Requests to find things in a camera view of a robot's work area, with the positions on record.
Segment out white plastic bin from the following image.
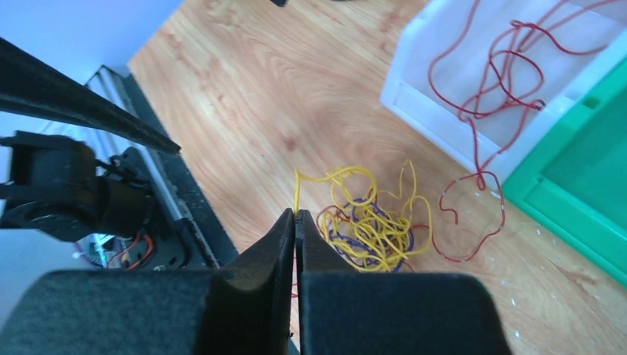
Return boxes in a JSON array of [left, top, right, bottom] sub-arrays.
[[381, 1, 626, 188]]

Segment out thin red cable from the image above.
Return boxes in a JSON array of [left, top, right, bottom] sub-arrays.
[[427, 0, 627, 263]]

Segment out green plastic bin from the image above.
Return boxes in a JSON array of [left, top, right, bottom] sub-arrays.
[[504, 61, 626, 285]]

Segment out thin yellow cable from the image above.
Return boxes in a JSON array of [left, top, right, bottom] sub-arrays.
[[293, 159, 434, 274]]

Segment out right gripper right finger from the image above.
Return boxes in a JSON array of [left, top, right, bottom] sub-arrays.
[[296, 210, 511, 354]]

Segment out colourful cable pile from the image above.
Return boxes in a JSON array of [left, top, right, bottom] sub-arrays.
[[291, 159, 434, 300]]

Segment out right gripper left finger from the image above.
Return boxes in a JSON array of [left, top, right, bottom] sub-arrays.
[[1, 209, 295, 354]]

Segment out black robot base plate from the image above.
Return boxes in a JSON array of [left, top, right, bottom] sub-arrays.
[[83, 66, 299, 355]]

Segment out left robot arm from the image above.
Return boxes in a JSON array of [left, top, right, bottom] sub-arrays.
[[1, 40, 180, 243]]

